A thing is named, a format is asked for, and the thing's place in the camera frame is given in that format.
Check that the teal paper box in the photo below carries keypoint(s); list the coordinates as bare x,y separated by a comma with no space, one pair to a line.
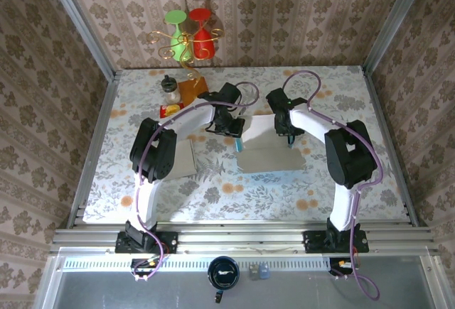
270,160

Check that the white paper box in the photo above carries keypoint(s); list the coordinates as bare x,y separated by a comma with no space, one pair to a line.
185,160

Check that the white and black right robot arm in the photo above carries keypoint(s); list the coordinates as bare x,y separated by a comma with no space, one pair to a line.
313,124

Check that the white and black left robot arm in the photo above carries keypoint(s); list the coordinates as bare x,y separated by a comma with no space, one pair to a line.
192,119

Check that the red plastic wine glass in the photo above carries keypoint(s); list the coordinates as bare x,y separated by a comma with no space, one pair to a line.
202,42

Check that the small glass jar, black lid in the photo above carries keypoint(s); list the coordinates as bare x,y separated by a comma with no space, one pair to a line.
170,90

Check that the red snack packet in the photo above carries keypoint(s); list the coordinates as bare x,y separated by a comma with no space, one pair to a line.
167,110

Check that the floral patterned table cover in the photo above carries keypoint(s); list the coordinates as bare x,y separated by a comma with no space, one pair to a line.
249,199

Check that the green plastic wine glass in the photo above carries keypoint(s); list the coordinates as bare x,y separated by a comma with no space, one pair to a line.
176,42

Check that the black power connector block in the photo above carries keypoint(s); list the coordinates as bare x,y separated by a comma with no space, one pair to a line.
136,263
336,263

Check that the black round mug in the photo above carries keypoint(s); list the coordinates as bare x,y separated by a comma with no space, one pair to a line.
224,264

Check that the small blue clip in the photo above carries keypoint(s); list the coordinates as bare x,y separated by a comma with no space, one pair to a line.
264,272

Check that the small grey clip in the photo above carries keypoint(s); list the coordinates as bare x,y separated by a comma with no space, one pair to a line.
254,272

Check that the grey metal lower shelf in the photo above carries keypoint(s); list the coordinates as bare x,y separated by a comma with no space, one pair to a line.
106,291

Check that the aluminium table side rail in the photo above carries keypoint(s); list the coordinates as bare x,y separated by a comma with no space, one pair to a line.
105,106
379,110

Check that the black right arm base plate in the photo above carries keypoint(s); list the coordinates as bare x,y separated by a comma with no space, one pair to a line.
313,241

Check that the aluminium table end rail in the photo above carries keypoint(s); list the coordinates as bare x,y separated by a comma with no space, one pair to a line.
241,238

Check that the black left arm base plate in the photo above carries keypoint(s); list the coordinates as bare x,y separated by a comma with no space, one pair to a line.
170,241

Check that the aluminium frame post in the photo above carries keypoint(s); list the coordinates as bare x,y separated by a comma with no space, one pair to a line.
81,21
394,21

